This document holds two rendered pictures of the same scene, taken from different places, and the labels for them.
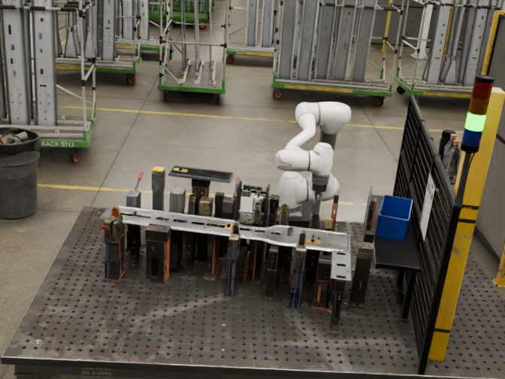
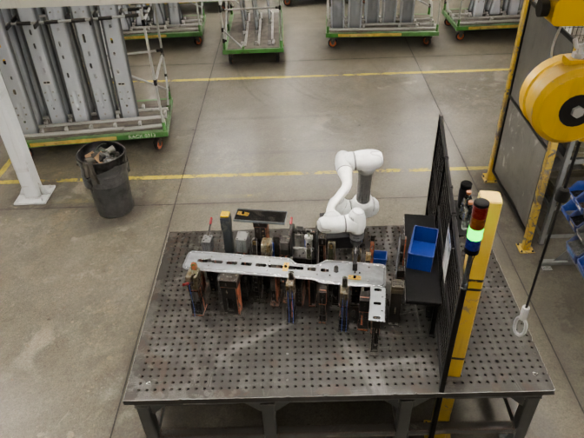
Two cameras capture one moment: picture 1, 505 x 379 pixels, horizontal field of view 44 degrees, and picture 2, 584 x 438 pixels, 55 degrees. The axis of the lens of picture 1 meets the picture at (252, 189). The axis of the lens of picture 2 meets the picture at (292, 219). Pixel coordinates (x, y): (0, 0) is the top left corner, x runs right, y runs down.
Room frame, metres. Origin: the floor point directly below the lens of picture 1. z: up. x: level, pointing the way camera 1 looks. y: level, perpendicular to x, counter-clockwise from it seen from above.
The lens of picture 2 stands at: (0.35, -0.14, 3.54)
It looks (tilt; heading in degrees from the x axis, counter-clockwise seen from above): 37 degrees down; 4
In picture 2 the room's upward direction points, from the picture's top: 2 degrees counter-clockwise
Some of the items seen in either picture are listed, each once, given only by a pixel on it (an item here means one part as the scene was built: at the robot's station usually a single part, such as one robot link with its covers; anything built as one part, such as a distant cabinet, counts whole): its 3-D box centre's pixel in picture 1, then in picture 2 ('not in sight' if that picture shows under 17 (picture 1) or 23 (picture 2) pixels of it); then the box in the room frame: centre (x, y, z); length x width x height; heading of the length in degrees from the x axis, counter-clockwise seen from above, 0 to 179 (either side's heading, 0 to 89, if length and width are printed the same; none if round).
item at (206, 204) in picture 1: (204, 228); (267, 262); (3.29, 0.26, 0.89); 0.13 x 0.11 x 0.38; 174
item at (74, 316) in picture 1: (277, 280); (329, 299); (3.12, -0.19, 0.68); 2.56 x 1.61 x 0.04; 93
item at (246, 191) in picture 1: (250, 222); (304, 254); (3.31, -0.01, 0.94); 0.18 x 0.13 x 0.49; 84
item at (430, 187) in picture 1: (428, 207); (447, 254); (2.91, -0.89, 1.30); 0.23 x 0.02 x 0.31; 174
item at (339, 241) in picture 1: (225, 227); (282, 268); (3.11, 0.14, 1.00); 1.38 x 0.22 x 0.02; 84
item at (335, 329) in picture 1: (337, 303); (374, 334); (2.67, -0.46, 0.84); 0.11 x 0.06 x 0.29; 174
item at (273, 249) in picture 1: (272, 273); (323, 305); (2.92, -0.14, 0.84); 0.11 x 0.08 x 0.29; 174
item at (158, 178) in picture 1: (158, 204); (228, 239); (3.50, 0.57, 0.92); 0.08 x 0.08 x 0.44; 84
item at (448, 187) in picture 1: (405, 260); (434, 273); (3.31, -0.94, 0.77); 1.97 x 0.14 x 1.55; 174
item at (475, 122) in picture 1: (475, 120); (475, 231); (2.38, -0.84, 1.90); 0.07 x 0.07 x 0.06
